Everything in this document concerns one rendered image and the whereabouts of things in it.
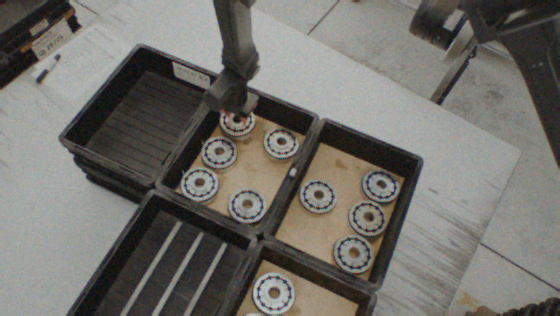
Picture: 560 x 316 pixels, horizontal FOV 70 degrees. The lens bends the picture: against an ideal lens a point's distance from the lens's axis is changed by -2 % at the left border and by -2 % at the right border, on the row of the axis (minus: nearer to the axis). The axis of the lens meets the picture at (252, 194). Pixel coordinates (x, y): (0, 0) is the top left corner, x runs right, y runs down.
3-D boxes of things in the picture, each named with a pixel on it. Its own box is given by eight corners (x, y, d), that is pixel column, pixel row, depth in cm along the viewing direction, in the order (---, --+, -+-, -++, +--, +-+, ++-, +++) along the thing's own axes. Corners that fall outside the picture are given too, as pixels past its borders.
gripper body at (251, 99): (248, 118, 107) (248, 100, 100) (214, 103, 108) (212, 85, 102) (259, 100, 109) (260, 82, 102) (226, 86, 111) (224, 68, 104)
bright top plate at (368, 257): (343, 228, 106) (344, 227, 105) (379, 247, 104) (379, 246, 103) (327, 260, 102) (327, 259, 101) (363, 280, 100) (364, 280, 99)
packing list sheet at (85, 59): (93, 20, 156) (93, 19, 156) (137, 47, 151) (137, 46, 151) (27, 72, 144) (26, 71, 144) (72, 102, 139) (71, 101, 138)
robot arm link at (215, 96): (262, 62, 92) (233, 39, 92) (232, 95, 88) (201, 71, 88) (253, 90, 103) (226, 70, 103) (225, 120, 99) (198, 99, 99)
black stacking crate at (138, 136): (146, 69, 132) (139, 43, 122) (226, 102, 128) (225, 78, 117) (72, 162, 116) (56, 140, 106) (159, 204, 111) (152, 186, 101)
